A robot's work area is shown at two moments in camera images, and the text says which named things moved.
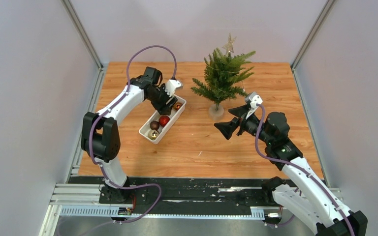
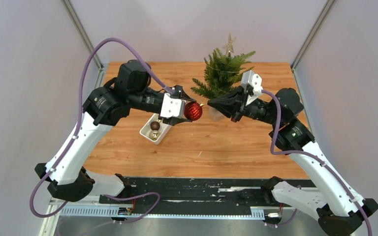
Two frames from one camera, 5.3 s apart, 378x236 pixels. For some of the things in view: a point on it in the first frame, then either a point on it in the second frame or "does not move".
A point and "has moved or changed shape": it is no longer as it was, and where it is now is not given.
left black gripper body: x=160 y=98 -> x=176 y=88
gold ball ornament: x=153 y=134 does not move
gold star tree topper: x=229 y=46 does not move
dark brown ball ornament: x=154 y=125 does not move
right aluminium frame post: x=328 y=7 does not move
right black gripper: x=227 y=128 -> x=233 y=104
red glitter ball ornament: x=163 y=120 has moved or changed shape
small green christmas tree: x=222 y=72 does not move
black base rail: x=199 y=194 does not move
